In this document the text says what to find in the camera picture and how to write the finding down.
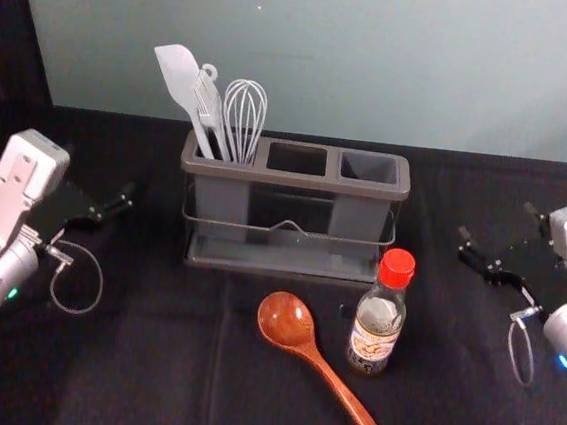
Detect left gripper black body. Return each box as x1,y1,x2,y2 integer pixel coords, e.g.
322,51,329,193
26,176,99,246

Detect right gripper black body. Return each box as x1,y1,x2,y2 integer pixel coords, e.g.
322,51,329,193
497,229,567,317

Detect grey utensil rack steel bars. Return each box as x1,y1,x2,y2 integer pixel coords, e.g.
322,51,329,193
170,129,415,290

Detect clear sauce bottle red cap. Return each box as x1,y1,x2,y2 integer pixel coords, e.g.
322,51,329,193
343,244,418,382

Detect grey silicone spatula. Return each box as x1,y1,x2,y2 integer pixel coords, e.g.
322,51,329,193
144,41,228,161

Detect black table cloth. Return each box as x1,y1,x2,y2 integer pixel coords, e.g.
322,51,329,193
0,98,567,425

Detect brown wooden spoon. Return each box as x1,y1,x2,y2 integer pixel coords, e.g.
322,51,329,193
246,289,404,425

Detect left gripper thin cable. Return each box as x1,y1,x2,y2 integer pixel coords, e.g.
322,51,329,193
35,237,109,317

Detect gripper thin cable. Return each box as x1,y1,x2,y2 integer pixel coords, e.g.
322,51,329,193
35,237,109,317
502,302,545,389

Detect right gripper thin cable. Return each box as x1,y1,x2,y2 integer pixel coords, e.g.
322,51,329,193
502,302,545,389

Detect grey wire whisk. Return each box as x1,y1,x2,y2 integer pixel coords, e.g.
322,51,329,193
217,76,271,167

